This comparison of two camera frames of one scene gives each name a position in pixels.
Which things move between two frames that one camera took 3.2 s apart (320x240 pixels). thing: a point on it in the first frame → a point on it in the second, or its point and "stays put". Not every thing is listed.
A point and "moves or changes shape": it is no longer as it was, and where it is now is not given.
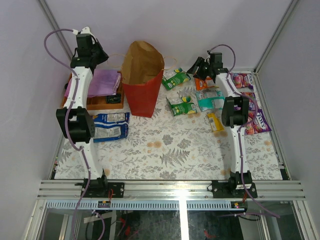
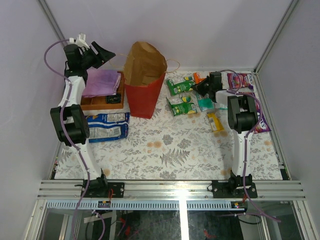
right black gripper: [198, 62] → [198, 87]
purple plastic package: [103, 82] stays put
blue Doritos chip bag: [111, 126] stays put
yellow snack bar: [216, 125] stays put
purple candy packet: [243, 81] stays put
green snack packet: [172, 78] → [176, 87]
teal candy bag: [210, 100] stays put
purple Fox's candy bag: [260, 124] stays put
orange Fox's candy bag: [201, 83] moves or changes shape
